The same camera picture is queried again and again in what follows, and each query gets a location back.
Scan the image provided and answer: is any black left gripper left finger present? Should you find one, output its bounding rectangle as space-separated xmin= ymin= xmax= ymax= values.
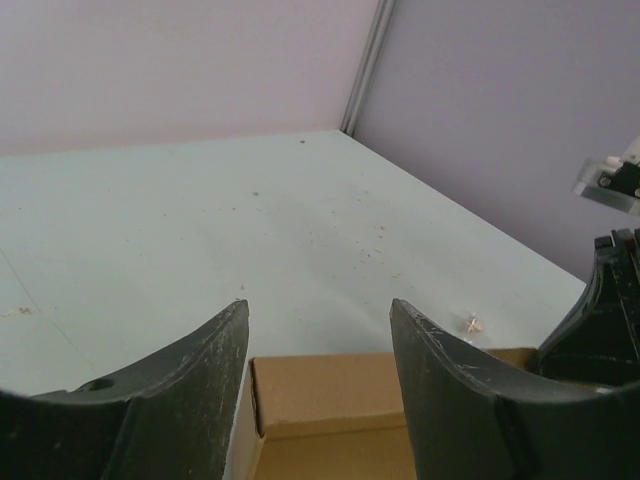
xmin=1 ymin=300 xmax=249 ymax=479

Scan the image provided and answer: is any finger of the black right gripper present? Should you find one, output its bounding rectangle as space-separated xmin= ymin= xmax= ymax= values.
xmin=537 ymin=229 xmax=639 ymax=385

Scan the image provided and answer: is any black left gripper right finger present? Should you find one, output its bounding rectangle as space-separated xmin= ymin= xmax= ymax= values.
xmin=390 ymin=299 xmax=639 ymax=479

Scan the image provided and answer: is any brown cardboard box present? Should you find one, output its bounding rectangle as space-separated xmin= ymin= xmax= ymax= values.
xmin=227 ymin=345 xmax=616 ymax=480

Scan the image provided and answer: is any small crumpled plastic scrap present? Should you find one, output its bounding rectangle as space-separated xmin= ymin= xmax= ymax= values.
xmin=456 ymin=312 xmax=488 ymax=348

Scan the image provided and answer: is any right aluminium frame post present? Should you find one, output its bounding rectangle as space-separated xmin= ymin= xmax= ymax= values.
xmin=340 ymin=0 xmax=397 ymax=137

